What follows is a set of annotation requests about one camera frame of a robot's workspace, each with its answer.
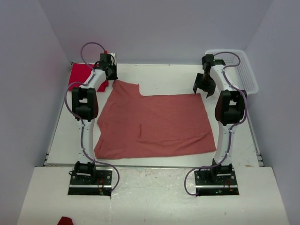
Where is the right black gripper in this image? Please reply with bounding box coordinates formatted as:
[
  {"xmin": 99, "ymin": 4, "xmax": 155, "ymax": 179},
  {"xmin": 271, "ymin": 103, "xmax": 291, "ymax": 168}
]
[{"xmin": 194, "ymin": 73, "xmax": 217, "ymax": 98}]

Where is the salmon pink t shirt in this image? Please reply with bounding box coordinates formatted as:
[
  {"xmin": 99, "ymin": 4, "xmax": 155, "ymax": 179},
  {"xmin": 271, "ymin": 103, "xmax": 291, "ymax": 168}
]
[{"xmin": 94, "ymin": 81, "xmax": 216, "ymax": 160}]

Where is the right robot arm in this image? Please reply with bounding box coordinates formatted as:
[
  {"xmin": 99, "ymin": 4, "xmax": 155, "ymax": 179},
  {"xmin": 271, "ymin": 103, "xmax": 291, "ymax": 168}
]
[{"xmin": 193, "ymin": 53, "xmax": 247, "ymax": 186}]

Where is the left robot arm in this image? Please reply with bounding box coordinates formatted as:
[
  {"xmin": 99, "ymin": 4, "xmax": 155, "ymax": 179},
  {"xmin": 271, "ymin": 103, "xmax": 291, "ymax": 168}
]
[{"xmin": 71, "ymin": 52, "xmax": 118, "ymax": 184}]

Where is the folded red t shirt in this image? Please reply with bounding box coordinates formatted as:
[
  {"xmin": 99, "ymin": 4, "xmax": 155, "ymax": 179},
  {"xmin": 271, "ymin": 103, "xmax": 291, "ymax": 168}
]
[{"xmin": 68, "ymin": 63, "xmax": 109, "ymax": 92}]

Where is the white plastic basket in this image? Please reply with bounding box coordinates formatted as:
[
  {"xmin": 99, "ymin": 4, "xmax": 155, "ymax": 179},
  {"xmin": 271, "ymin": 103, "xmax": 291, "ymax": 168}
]
[{"xmin": 205, "ymin": 49, "xmax": 259, "ymax": 95}]

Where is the red cloth at bottom edge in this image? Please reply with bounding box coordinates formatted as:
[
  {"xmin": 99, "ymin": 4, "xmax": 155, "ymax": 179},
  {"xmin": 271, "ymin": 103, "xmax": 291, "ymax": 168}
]
[{"xmin": 57, "ymin": 217, "xmax": 74, "ymax": 225}]

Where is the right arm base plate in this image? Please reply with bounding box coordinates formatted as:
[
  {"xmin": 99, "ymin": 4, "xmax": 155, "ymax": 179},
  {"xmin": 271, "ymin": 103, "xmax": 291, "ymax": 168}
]
[{"xmin": 194, "ymin": 166, "xmax": 239, "ymax": 196}]

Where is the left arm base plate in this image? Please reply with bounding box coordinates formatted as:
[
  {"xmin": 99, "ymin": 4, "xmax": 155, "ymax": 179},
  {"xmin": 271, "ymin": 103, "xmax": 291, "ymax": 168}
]
[{"xmin": 67, "ymin": 169, "xmax": 113, "ymax": 196}]

